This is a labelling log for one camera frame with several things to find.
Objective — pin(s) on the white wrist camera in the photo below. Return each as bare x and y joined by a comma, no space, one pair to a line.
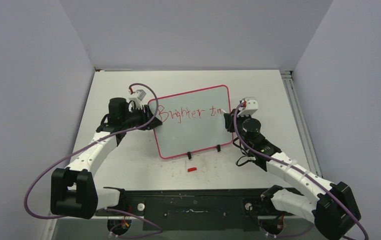
249,106
136,98

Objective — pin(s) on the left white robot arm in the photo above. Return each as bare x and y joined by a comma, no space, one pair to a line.
73,189

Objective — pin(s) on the pink framed whiteboard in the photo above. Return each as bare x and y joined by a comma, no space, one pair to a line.
191,121

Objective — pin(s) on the red marker cap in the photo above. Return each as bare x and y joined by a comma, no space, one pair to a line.
191,169

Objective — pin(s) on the aluminium rail frame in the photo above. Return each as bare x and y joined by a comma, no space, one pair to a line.
135,164

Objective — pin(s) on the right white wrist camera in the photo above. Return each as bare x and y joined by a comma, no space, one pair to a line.
249,106

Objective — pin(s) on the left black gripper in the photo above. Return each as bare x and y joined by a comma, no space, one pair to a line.
145,114

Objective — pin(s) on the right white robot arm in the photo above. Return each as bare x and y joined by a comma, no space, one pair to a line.
330,207

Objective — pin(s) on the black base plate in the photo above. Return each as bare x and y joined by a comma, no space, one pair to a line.
195,210

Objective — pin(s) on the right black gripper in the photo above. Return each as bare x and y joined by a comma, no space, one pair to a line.
230,118

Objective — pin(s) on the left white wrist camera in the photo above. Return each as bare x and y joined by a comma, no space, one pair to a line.
136,98

